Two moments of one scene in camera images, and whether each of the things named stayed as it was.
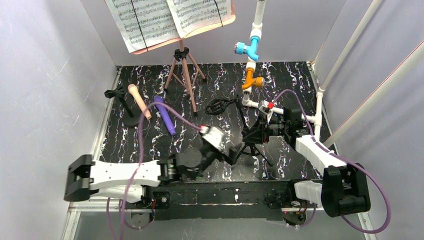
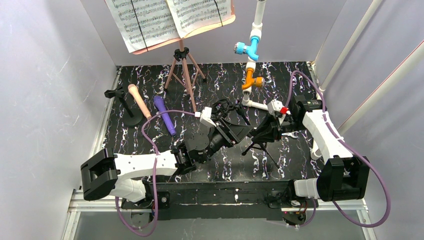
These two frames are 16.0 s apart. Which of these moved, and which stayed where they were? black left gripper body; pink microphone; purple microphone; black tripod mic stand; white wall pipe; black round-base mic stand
Moved: black left gripper body; black tripod mic stand
Stayed: purple microphone; black round-base mic stand; pink microphone; white wall pipe
